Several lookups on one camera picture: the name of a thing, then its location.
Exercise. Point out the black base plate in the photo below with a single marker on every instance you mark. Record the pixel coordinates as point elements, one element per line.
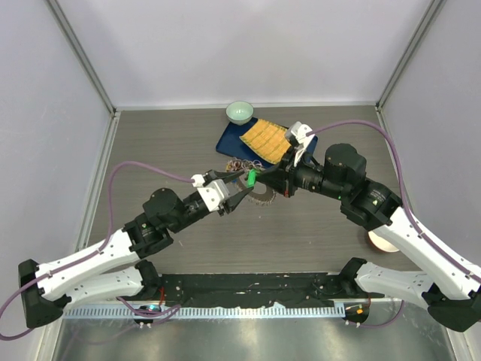
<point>292,290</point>

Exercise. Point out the yellow woven bamboo mat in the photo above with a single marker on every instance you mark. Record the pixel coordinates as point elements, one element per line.
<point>267,140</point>

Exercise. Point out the light green ceramic bowl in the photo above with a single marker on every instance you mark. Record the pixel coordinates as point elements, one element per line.
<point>239,112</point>

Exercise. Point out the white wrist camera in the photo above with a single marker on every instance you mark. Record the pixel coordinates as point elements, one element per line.
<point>297,136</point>
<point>213,193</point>

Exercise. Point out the dark blue tray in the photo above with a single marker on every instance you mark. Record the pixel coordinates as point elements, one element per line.
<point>230,144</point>

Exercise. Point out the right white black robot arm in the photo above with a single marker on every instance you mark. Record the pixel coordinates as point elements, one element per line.
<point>446,285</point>

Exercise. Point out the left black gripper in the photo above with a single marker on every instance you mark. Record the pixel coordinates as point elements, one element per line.
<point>232,203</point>

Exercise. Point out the green capped key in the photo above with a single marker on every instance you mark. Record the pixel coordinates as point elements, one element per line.
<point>251,178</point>

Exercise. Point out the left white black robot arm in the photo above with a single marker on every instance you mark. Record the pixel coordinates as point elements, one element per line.
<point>117,266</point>

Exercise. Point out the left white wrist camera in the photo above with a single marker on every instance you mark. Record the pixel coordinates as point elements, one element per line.
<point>213,193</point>

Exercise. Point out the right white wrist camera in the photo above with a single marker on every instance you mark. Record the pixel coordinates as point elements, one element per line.
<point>297,136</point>

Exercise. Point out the slotted white cable duct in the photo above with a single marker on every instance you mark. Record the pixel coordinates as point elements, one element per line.
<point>277,311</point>

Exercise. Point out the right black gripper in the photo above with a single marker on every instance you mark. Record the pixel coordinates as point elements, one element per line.
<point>282,179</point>

